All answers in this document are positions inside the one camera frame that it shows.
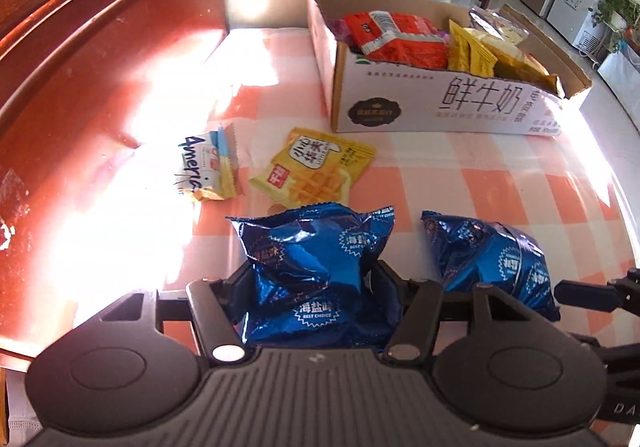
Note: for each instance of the white and yellow snack packet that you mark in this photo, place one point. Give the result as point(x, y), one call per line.
point(200, 162)

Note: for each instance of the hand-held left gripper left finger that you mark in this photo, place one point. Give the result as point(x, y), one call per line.
point(210, 312)

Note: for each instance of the yellow waffle snack packet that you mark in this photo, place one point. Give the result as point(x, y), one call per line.
point(310, 167)

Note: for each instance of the purple snack packet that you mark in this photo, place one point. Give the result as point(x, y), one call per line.
point(342, 34)

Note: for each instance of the white cloth cover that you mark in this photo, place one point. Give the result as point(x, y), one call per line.
point(622, 77)

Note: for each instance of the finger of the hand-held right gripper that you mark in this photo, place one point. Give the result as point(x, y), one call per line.
point(585, 294)

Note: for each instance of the cardboard box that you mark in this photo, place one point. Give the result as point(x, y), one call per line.
point(425, 102)

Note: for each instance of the white chest freezer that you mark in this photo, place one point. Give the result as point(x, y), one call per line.
point(575, 7)

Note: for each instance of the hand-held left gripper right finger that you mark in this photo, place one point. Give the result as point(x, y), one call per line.
point(420, 307)

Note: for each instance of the pink checked tablecloth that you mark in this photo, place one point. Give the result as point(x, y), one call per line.
point(475, 167)

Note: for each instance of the dark blue foil snack packet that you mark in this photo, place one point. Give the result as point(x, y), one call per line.
point(490, 257)
point(310, 257)

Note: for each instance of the clear snack packet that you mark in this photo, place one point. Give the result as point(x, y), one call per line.
point(500, 27)

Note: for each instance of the red snack packet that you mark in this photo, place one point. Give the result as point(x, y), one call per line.
point(400, 37)

